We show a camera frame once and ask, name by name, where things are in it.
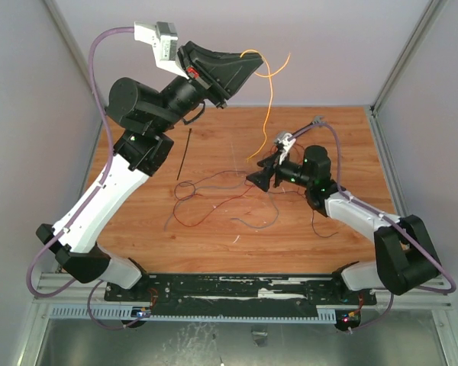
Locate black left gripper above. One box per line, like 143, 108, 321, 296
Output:
152, 40, 264, 133

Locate purple dark wire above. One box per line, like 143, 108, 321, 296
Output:
173, 171, 340, 239

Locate yellow wire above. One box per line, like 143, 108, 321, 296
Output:
240, 48, 292, 163

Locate black zip tie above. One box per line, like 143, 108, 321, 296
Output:
176, 127, 192, 181

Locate red wire tangle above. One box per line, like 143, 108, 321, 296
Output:
173, 146, 314, 228

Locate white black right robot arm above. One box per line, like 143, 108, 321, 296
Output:
247, 145, 440, 303

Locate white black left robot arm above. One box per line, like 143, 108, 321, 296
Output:
36, 40, 263, 301

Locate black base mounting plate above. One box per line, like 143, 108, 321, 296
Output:
104, 273, 377, 317

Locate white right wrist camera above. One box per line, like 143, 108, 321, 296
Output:
273, 131, 296, 165

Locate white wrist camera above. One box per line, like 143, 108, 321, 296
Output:
273, 131, 296, 165
134, 21, 189, 79

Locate adjustable wrench black handle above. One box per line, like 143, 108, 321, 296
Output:
310, 115, 326, 128

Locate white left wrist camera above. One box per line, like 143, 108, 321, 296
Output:
134, 21, 189, 79

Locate aluminium frame rail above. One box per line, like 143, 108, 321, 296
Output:
33, 273, 108, 304

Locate grey slotted cable duct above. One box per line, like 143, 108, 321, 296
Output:
48, 303, 337, 324

